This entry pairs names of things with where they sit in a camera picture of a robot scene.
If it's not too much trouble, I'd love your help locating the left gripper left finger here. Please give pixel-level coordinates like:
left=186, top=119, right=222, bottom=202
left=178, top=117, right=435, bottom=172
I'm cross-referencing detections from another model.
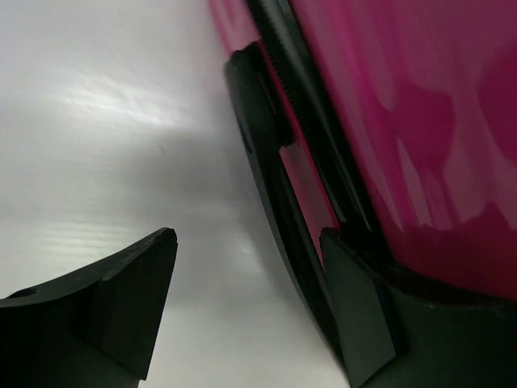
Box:
left=1, top=228, right=178, bottom=387

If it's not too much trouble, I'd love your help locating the pink and teal suitcase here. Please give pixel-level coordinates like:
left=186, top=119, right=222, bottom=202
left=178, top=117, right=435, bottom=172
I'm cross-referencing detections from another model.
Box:
left=208, top=1, right=516, bottom=365

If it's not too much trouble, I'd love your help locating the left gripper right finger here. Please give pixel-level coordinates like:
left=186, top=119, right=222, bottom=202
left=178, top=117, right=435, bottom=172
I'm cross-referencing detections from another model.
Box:
left=320, top=229, right=516, bottom=387

